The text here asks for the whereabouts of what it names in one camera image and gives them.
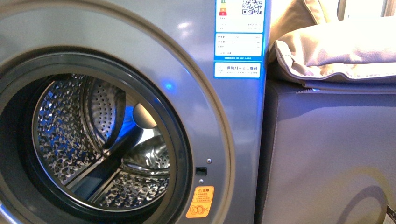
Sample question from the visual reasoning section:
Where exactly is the grey front-load washing machine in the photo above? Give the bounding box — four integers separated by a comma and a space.
0, 0, 270, 224

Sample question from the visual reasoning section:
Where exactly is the steel washing machine drum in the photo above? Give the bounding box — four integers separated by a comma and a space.
31, 74, 171, 213

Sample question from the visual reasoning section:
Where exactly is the orange warning sticker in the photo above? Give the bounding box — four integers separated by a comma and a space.
185, 186, 214, 218

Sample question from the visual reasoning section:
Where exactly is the blue white energy label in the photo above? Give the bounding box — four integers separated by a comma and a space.
214, 0, 266, 61

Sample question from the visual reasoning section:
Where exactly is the beige back cushion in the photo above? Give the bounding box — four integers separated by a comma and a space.
269, 0, 339, 61

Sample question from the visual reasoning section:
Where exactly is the beige sofa cushion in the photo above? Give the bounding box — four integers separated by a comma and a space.
268, 16, 396, 84

